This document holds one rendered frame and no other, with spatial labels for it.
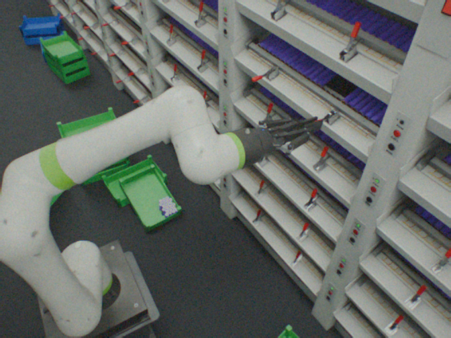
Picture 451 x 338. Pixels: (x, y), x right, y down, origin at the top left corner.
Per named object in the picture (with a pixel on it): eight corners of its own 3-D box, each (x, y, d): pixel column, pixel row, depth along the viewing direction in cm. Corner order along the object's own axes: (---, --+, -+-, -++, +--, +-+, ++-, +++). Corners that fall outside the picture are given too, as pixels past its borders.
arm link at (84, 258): (73, 312, 131) (51, 284, 118) (78, 270, 142) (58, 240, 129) (113, 304, 132) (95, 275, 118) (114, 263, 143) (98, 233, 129)
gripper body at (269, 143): (239, 147, 103) (266, 138, 107) (259, 166, 98) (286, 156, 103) (243, 123, 98) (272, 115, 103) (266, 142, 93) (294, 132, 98)
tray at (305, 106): (368, 165, 107) (368, 147, 100) (237, 66, 142) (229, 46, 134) (421, 121, 109) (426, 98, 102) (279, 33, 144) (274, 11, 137)
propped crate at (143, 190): (180, 214, 210) (181, 208, 203) (146, 232, 202) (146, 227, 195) (153, 170, 220) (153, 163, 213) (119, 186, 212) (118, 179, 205)
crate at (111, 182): (119, 208, 212) (116, 199, 207) (104, 185, 224) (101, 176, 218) (168, 184, 224) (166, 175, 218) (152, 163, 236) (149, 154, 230)
